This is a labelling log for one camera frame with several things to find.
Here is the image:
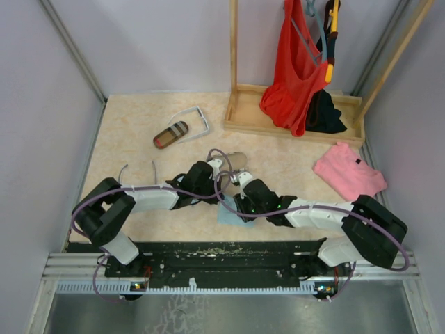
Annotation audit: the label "light blue cloth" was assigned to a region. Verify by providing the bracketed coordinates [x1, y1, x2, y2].
[217, 196, 255, 228]

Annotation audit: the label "map print glasses case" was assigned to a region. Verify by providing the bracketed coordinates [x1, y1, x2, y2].
[207, 152, 248, 173]

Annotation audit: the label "blue-grey sunglasses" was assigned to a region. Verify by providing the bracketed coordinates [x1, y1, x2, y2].
[118, 160, 158, 184]

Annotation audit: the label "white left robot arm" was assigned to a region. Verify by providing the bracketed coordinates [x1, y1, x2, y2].
[72, 158, 223, 276]

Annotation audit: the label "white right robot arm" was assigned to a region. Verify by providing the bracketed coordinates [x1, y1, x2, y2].
[234, 172, 407, 276]

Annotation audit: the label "white sunglasses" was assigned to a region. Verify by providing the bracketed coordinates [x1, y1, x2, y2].
[168, 105, 210, 143]

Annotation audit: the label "plaid brown glasses case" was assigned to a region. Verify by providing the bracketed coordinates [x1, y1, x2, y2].
[153, 121, 189, 150]

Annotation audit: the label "wooden clothes rack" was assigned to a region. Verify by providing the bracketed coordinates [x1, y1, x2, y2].
[224, 1, 433, 148]

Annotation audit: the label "pink folded shirt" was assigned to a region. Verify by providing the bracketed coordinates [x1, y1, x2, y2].
[313, 142, 387, 201]

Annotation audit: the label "black garment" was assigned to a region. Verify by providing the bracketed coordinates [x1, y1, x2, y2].
[305, 90, 347, 134]

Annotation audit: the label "red garment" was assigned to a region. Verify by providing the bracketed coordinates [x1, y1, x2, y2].
[259, 1, 327, 137]

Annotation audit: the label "yellow black hanger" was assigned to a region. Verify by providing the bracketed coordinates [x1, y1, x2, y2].
[317, 0, 341, 84]

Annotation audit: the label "blue-grey hanger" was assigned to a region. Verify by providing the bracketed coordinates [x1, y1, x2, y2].
[288, 0, 330, 66]

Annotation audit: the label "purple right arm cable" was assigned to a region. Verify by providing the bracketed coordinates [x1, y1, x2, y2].
[213, 170, 410, 302]

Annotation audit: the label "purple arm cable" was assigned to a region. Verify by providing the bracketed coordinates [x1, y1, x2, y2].
[69, 148, 230, 303]
[213, 170, 410, 302]

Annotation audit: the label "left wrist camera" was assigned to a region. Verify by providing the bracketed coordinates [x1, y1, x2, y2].
[207, 159, 224, 175]

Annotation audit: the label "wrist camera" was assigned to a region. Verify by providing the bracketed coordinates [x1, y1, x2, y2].
[231, 171, 254, 189]
[207, 159, 224, 175]

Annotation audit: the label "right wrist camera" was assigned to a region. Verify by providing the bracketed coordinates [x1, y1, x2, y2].
[231, 171, 254, 189]

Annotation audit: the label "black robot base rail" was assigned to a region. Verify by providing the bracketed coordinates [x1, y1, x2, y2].
[64, 239, 397, 289]

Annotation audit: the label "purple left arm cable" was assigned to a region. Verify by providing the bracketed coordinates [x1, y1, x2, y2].
[69, 148, 230, 303]

